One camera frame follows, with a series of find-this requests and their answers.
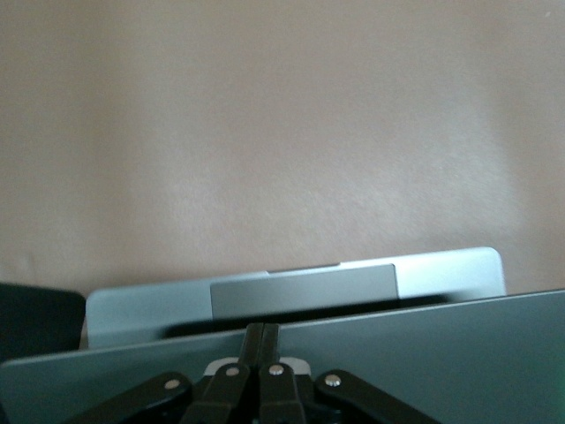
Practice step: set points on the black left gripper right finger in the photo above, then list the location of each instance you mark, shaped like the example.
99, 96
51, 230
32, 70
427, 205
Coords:
278, 393

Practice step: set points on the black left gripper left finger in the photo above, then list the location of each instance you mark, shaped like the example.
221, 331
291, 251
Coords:
220, 393

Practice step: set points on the silver laptop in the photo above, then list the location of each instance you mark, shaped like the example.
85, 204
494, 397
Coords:
397, 344

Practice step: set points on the black mouse pad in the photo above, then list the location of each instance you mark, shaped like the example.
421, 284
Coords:
35, 318

